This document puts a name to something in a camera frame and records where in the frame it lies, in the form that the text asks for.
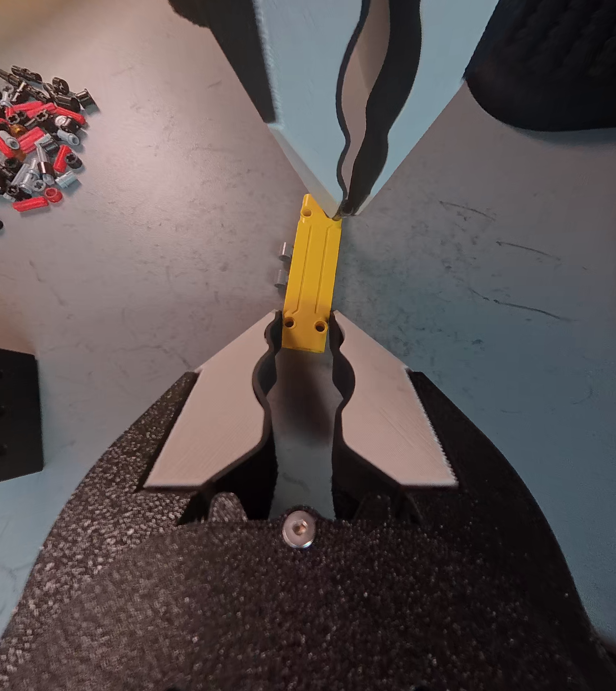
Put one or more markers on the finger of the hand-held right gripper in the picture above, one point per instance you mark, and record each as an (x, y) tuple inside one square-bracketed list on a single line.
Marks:
[(437, 54), (302, 81)]

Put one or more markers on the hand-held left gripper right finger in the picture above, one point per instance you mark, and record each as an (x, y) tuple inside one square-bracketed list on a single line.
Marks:
[(394, 426)]

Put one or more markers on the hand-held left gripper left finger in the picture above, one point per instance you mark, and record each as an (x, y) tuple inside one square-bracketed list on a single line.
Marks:
[(210, 426)]

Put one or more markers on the black lego pin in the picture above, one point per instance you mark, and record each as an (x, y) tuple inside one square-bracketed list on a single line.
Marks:
[(345, 209)]

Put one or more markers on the yellow lego panel piece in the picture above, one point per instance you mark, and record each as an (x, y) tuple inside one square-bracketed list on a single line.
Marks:
[(310, 270)]

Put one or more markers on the pile of small lego connectors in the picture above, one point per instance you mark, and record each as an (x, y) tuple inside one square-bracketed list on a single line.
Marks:
[(21, 140)]

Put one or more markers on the yellow lego vehicle model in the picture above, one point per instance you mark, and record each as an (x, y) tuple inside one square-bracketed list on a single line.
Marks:
[(11, 410)]

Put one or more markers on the black mesh cushion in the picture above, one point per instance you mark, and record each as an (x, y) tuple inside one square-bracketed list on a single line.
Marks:
[(572, 65)]

